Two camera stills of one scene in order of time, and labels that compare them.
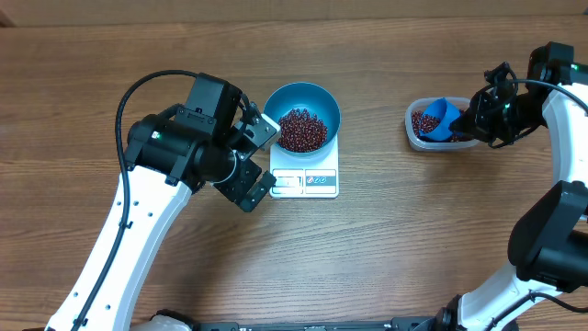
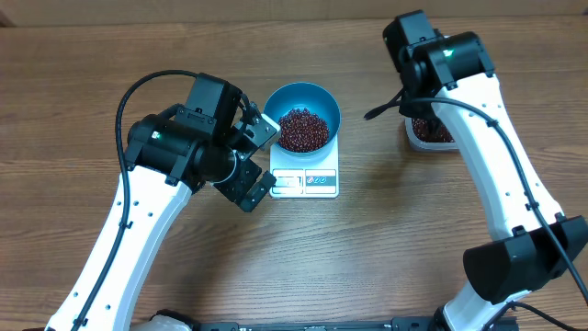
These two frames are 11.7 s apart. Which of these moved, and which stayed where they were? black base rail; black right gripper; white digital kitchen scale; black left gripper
Moved: black right gripper
Stayed: white digital kitchen scale; black base rail; black left gripper
